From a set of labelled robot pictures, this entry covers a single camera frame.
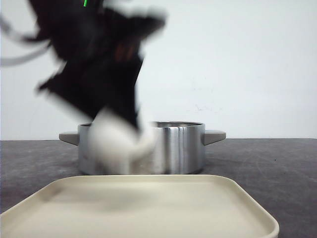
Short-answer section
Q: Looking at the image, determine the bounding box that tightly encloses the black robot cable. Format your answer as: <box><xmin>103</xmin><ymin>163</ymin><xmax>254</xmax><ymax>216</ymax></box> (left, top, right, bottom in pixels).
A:
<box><xmin>0</xmin><ymin>14</ymin><xmax>53</xmax><ymax>67</ymax></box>

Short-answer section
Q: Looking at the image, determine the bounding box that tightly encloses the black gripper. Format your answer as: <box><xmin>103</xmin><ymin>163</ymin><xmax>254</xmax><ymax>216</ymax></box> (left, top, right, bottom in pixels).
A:
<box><xmin>29</xmin><ymin>0</ymin><xmax>166</xmax><ymax>128</ymax></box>

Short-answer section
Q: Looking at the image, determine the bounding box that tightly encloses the white panda bun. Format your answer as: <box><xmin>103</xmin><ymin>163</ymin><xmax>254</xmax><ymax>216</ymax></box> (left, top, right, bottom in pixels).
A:
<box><xmin>88</xmin><ymin>108</ymin><xmax>157</xmax><ymax>175</ymax></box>

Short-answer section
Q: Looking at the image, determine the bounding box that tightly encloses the cream rectangular tray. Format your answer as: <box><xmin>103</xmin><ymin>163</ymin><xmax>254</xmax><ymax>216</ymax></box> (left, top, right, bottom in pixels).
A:
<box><xmin>0</xmin><ymin>175</ymin><xmax>279</xmax><ymax>238</ymax></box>

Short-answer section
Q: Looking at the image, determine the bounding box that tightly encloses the stainless steel steamer pot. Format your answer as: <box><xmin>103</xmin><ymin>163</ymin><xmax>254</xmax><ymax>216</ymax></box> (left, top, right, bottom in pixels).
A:
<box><xmin>59</xmin><ymin>121</ymin><xmax>226</xmax><ymax>175</ymax></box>

